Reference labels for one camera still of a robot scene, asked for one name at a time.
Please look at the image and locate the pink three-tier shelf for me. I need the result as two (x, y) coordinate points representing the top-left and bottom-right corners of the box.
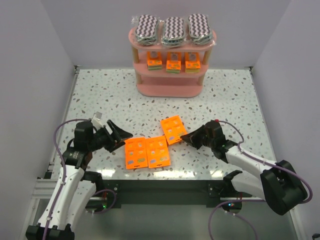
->
(128, 27), (215, 98)

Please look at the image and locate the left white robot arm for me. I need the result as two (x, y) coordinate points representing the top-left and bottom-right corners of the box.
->
(25, 117), (133, 240)

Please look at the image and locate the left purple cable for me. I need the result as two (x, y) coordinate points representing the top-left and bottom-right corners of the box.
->
(39, 118), (118, 240)

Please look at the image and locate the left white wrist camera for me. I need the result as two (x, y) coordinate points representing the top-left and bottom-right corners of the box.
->
(91, 111), (103, 130)

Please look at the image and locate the orange flat pack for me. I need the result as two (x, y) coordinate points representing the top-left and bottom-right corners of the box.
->
(124, 137), (148, 170)
(145, 135), (171, 169)
(160, 115), (188, 145)

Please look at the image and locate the orange sponge box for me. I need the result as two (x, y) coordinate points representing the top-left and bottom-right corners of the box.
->
(146, 51), (163, 71)
(166, 52), (182, 74)
(184, 52), (201, 73)

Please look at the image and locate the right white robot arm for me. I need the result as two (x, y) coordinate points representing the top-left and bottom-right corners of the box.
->
(180, 119), (313, 215)

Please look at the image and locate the striped sponge pack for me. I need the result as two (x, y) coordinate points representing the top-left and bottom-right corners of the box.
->
(131, 14), (160, 46)
(161, 16), (187, 48)
(187, 13), (216, 46)

